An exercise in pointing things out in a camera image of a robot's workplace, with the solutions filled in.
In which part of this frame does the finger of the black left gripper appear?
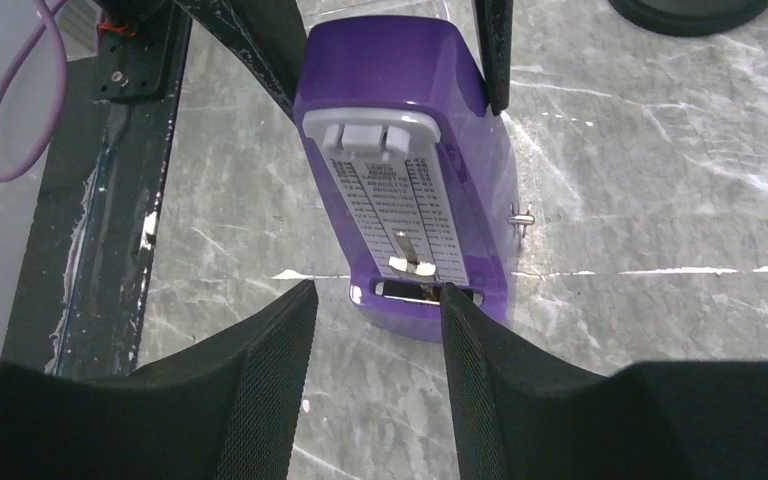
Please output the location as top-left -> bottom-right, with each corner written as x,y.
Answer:
177,0 -> 307,117
473,0 -> 514,115

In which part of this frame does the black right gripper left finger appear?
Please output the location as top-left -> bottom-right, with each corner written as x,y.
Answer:
0,280 -> 318,479

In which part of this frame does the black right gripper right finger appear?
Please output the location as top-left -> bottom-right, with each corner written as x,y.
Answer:
441,284 -> 768,479

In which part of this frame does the purple metronome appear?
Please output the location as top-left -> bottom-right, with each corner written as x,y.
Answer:
293,15 -> 522,342

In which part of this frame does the black desktop microphone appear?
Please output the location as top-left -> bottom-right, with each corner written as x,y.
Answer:
608,0 -> 768,37

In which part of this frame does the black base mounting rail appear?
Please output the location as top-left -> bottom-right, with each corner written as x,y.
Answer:
1,1 -> 191,378

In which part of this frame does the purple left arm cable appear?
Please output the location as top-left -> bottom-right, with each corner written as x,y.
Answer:
0,0 -> 70,184

